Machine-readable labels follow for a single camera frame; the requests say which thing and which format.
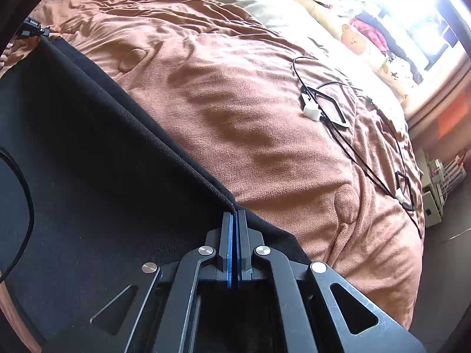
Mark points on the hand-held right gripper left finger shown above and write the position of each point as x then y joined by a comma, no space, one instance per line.
230,250

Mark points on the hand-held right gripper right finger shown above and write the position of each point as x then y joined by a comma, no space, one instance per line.
241,250

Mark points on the black pants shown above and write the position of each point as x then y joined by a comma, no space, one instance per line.
110,154

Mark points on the brown blanket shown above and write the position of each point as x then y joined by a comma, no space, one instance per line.
239,117

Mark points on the white charger adapter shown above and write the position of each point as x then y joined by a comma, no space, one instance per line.
312,112
401,198

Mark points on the cream drawer cabinet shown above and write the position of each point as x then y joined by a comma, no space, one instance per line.
431,209

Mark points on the bear print cream pillow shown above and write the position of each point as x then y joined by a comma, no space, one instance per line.
351,36

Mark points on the red cloth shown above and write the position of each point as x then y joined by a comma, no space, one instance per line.
371,35

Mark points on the window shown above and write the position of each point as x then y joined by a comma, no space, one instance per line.
423,7

